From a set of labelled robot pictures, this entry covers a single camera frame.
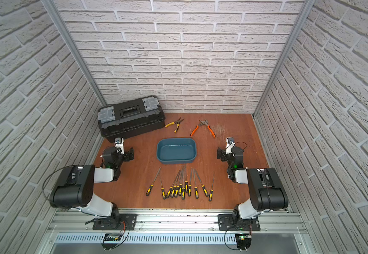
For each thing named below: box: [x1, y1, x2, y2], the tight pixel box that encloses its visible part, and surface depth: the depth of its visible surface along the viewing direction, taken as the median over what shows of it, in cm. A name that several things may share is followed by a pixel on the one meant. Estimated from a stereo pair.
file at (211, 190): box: [208, 171, 216, 202], surface depth 85 cm
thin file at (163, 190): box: [159, 174, 167, 201], surface depth 83 cm
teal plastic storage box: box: [156, 137, 197, 165], surface depth 101 cm
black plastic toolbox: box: [97, 95, 166, 143], surface depth 99 cm
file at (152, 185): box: [145, 167, 162, 197], surface depth 87 cm
